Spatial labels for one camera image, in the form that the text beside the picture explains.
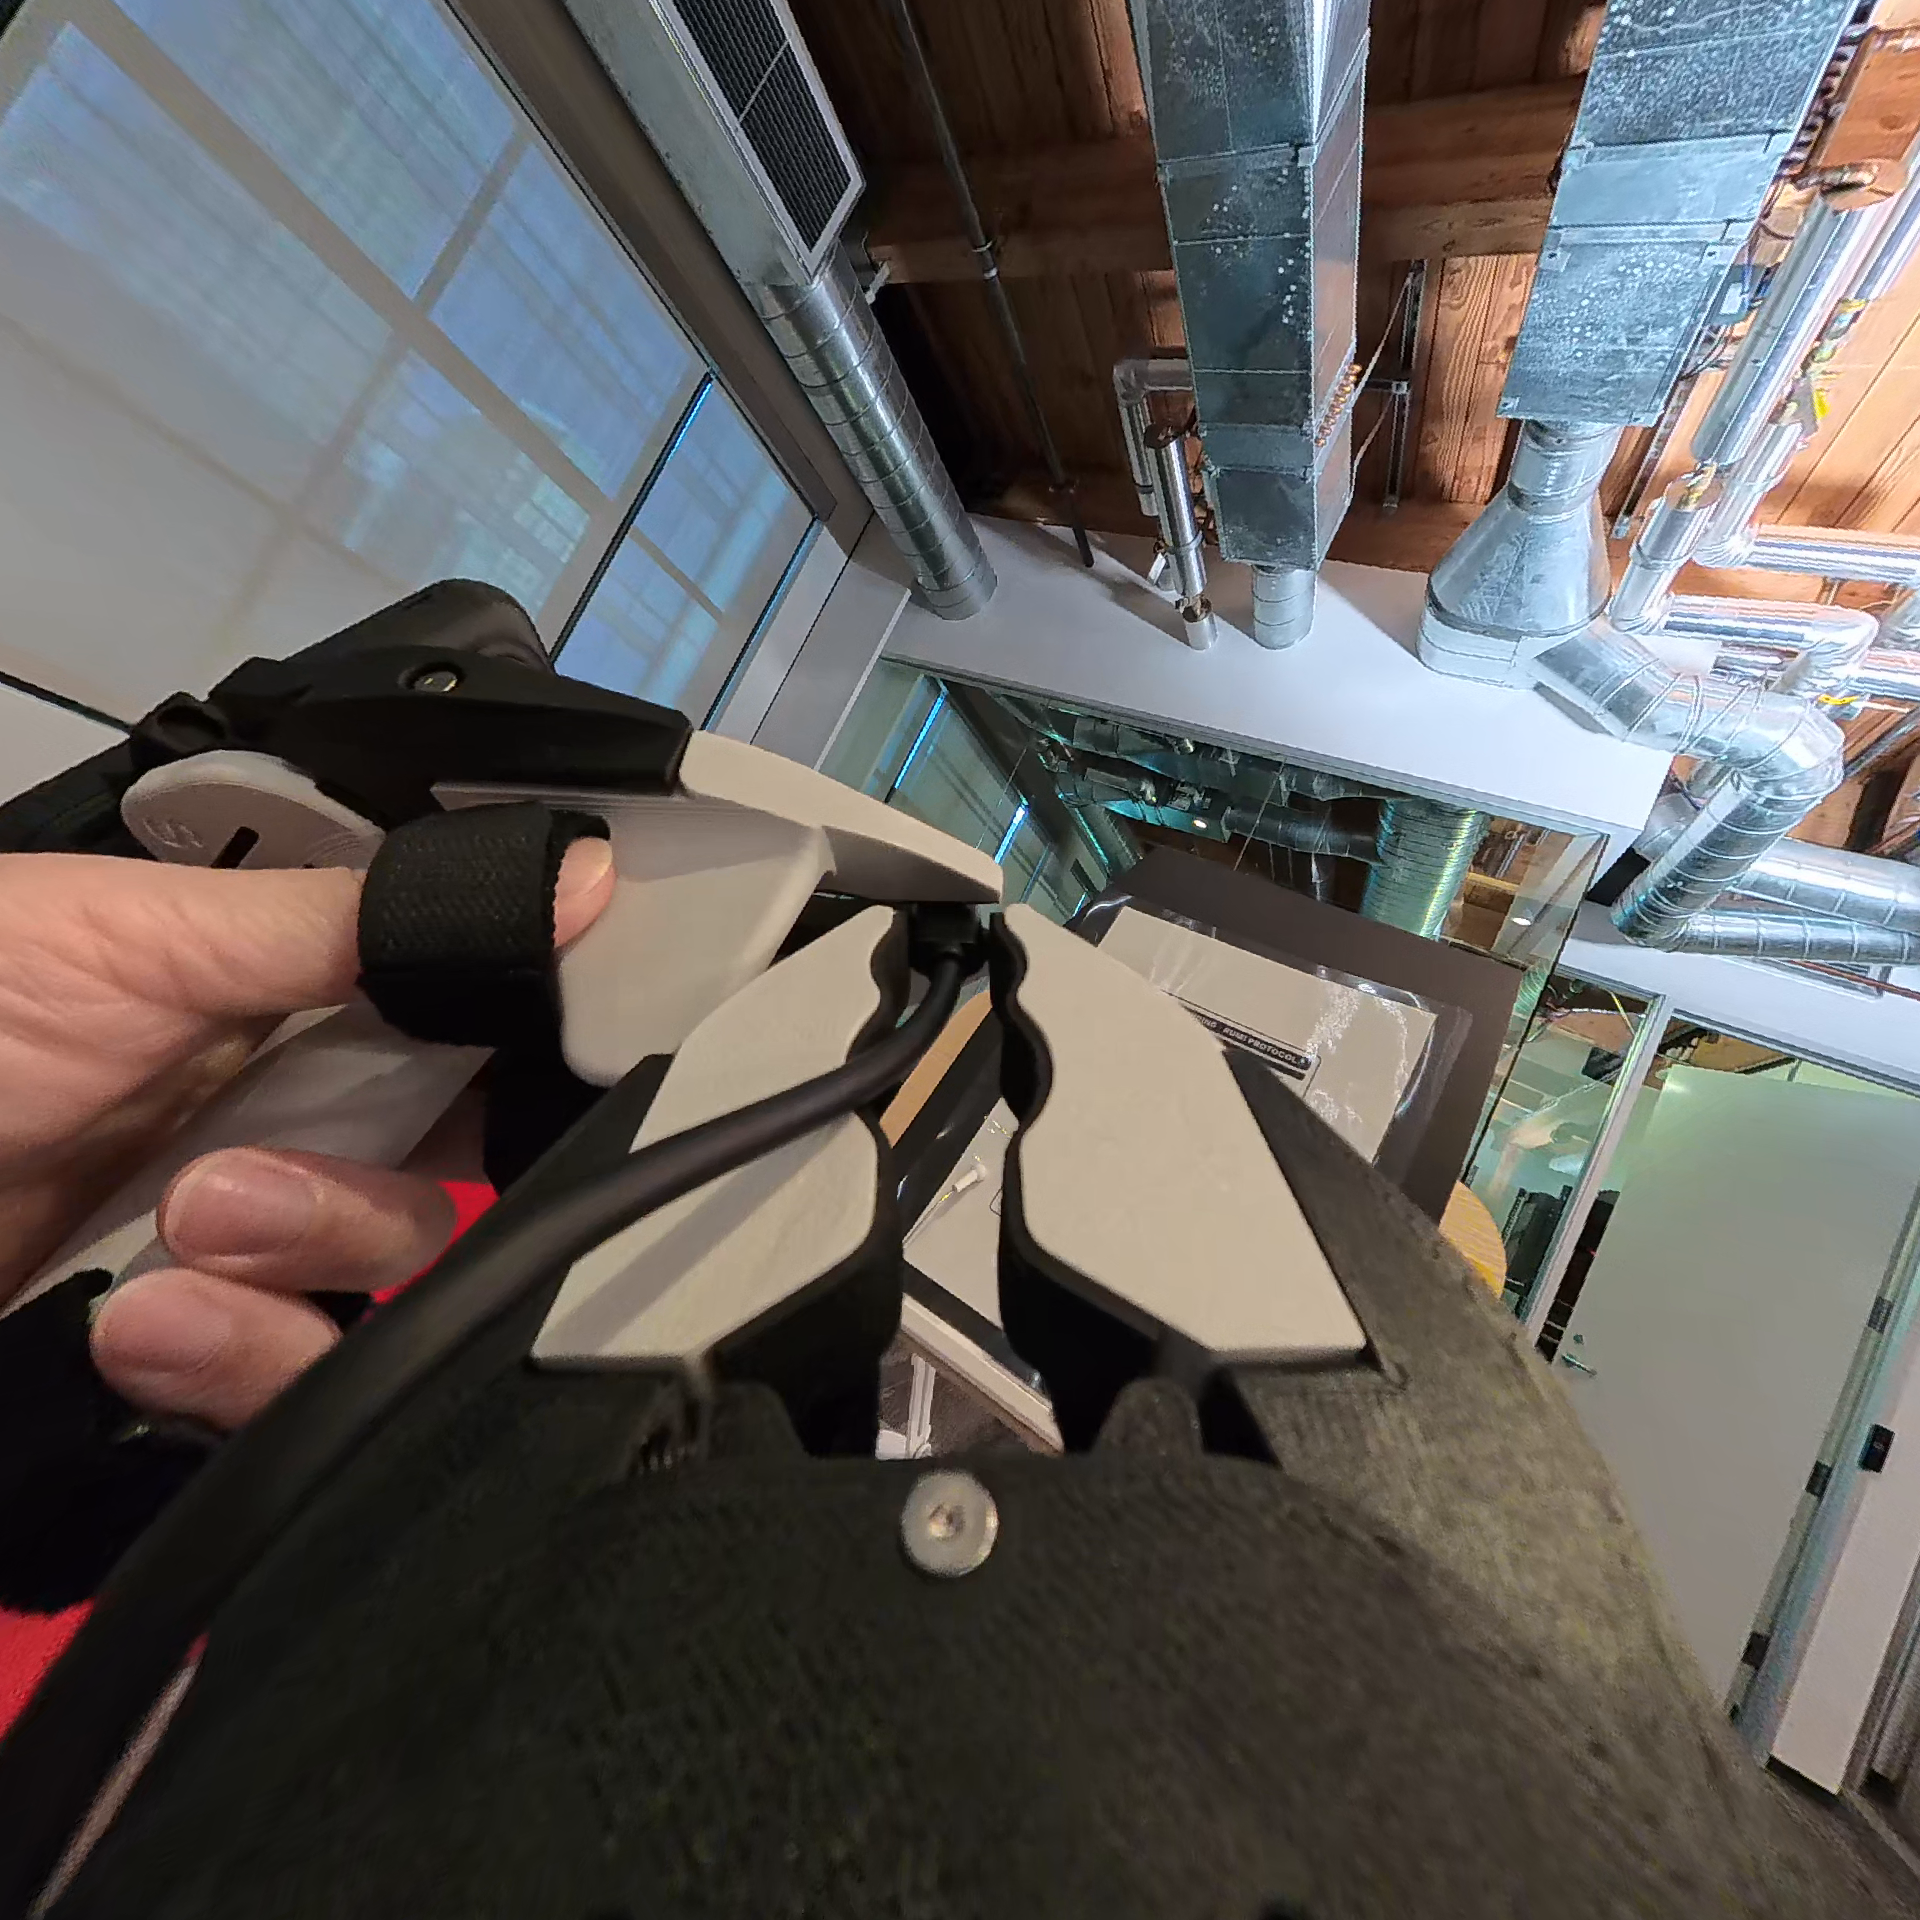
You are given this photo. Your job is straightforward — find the dark framed white board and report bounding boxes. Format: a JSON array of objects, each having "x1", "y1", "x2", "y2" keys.
[{"x1": 1072, "y1": 849, "x2": 1524, "y2": 1225}]

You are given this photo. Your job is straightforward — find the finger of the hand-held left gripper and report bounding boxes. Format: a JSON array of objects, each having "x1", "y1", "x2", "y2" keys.
[{"x1": 435, "y1": 729, "x2": 1003, "y2": 1084}]

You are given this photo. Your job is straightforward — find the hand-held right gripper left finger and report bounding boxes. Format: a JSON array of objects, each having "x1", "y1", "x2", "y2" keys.
[{"x1": 531, "y1": 903, "x2": 915, "y2": 1456}]

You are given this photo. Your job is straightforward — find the thin black wire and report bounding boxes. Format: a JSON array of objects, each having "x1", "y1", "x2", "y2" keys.
[{"x1": 0, "y1": 672, "x2": 144, "y2": 736}]

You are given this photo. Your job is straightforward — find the large grid window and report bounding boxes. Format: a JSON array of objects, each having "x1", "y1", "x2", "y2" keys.
[{"x1": 0, "y1": 0, "x2": 817, "y2": 752}]

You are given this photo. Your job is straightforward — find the black usb-c cable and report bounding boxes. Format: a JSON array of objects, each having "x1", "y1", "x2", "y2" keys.
[{"x1": 0, "y1": 896, "x2": 992, "y2": 1847}]

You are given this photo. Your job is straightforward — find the silver insulated pipe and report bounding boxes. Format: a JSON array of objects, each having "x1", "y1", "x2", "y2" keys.
[{"x1": 1612, "y1": 841, "x2": 1920, "y2": 971}]

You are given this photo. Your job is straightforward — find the metal air vent grille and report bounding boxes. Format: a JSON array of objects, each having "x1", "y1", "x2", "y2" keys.
[{"x1": 562, "y1": 0, "x2": 868, "y2": 286}]

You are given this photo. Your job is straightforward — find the black ceiling pipe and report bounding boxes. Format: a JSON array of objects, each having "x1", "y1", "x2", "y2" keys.
[{"x1": 884, "y1": 0, "x2": 1097, "y2": 569}]

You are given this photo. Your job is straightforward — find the round spiral metal duct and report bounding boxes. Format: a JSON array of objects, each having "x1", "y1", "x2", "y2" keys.
[{"x1": 749, "y1": 254, "x2": 997, "y2": 619}]

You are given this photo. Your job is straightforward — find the white door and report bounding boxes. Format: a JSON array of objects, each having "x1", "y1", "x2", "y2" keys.
[{"x1": 1558, "y1": 1035, "x2": 1920, "y2": 1697}]

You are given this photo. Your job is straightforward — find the silver insulated pipe elbow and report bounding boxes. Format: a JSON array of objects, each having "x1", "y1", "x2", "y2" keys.
[{"x1": 1535, "y1": 623, "x2": 1847, "y2": 939}]

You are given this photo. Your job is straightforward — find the person's left hand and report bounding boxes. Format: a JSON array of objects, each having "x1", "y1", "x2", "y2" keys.
[{"x1": 0, "y1": 832, "x2": 617, "y2": 1435}]

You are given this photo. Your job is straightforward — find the rectangular metal duct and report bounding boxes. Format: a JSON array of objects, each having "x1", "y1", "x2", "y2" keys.
[{"x1": 1127, "y1": 0, "x2": 1374, "y2": 649}]

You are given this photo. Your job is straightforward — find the rectangular duct with round transition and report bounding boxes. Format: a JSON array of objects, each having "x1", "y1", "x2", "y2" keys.
[{"x1": 1416, "y1": 0, "x2": 1862, "y2": 690}]

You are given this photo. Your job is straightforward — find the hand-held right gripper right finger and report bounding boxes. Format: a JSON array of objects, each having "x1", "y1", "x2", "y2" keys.
[{"x1": 983, "y1": 903, "x2": 1378, "y2": 1456}]

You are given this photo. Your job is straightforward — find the red plastic bin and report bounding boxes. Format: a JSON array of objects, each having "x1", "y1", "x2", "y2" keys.
[{"x1": 0, "y1": 1175, "x2": 503, "y2": 1743}]

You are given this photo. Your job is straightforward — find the chrome vertical pipe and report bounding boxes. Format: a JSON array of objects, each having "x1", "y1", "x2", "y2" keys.
[{"x1": 1111, "y1": 359, "x2": 1223, "y2": 649}]

